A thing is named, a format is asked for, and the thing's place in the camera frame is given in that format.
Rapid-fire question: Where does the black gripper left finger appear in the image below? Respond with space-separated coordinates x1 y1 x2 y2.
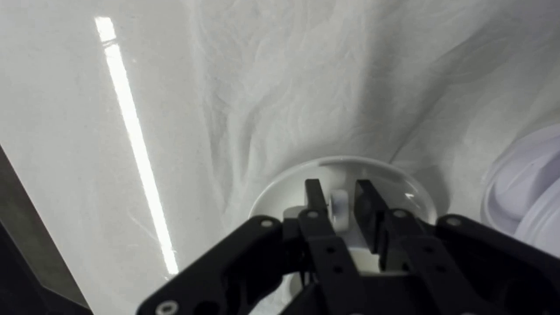
282 179 375 315

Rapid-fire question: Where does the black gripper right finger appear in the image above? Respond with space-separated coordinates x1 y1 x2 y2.
354 181 494 315

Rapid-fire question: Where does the small white espresso cup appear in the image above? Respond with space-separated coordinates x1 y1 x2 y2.
282 189 380 275

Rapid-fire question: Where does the small white saucer plate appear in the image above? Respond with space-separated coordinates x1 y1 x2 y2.
251 156 438 223

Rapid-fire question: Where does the white cloth napkin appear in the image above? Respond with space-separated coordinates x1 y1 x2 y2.
186 0 560 244

